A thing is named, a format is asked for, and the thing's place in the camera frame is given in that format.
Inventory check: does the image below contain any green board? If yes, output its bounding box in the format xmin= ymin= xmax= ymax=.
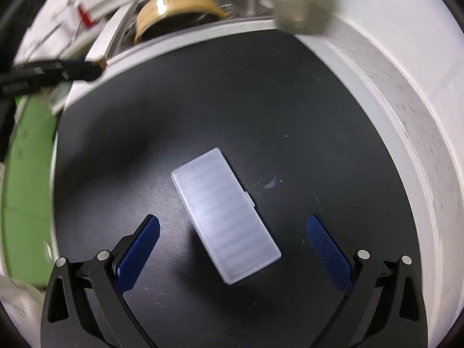
xmin=0 ymin=94 xmax=59 ymax=287

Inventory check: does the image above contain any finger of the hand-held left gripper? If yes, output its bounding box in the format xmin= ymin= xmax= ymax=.
xmin=0 ymin=58 xmax=107 ymax=97

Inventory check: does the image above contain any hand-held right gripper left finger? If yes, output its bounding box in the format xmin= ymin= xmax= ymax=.
xmin=40 ymin=214 xmax=162 ymax=348

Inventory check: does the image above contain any beige perforated plastic basket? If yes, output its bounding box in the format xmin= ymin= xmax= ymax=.
xmin=133 ymin=0 xmax=230 ymax=44

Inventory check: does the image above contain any clear plastic container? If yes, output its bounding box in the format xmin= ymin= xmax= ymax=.
xmin=254 ymin=0 xmax=350 ymax=35

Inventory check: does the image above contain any white carton with red mark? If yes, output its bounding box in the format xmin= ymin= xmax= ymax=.
xmin=72 ymin=0 xmax=109 ymax=30

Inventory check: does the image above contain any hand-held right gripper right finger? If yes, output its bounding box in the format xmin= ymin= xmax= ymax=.
xmin=306 ymin=215 xmax=428 ymax=348

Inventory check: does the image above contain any translucent plastic box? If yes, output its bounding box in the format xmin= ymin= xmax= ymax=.
xmin=171 ymin=147 xmax=282 ymax=285

